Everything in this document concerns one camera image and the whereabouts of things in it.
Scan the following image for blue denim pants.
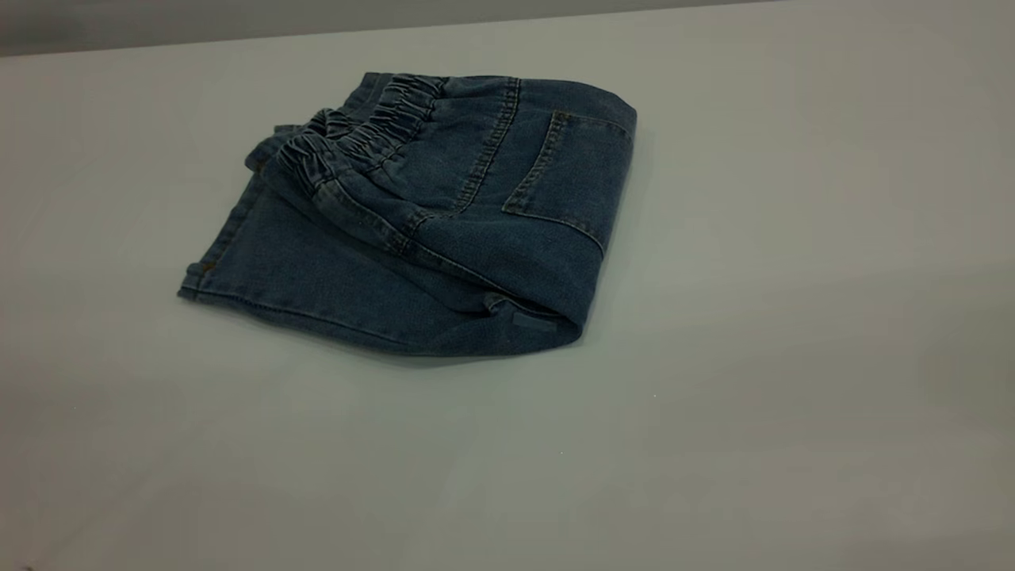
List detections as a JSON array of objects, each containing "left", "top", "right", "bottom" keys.
[{"left": 176, "top": 71, "right": 638, "bottom": 357}]

